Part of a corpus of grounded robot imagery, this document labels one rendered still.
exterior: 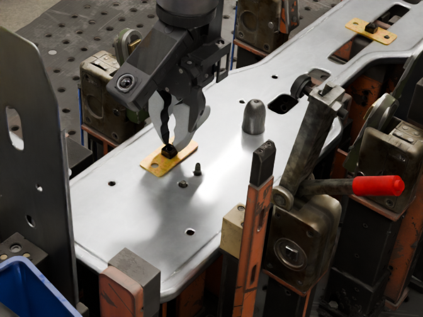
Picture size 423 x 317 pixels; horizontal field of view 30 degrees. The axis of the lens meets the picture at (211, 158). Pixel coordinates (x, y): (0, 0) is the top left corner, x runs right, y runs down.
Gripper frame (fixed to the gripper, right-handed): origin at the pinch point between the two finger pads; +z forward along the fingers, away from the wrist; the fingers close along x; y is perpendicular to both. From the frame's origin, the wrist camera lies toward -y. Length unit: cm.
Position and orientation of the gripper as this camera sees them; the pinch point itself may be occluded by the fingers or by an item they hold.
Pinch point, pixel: (169, 142)
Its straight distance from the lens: 104.4
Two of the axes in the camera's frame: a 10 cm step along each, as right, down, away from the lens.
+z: -0.7, 7.6, 6.5
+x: -7.9, -4.4, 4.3
